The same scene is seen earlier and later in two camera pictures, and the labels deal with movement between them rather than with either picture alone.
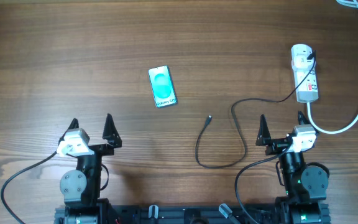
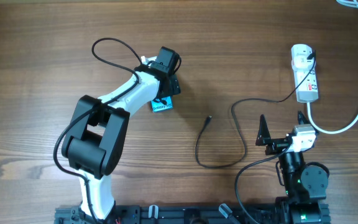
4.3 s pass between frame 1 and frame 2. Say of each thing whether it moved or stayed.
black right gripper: stayed
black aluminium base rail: stayed
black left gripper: moved
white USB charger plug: stayed
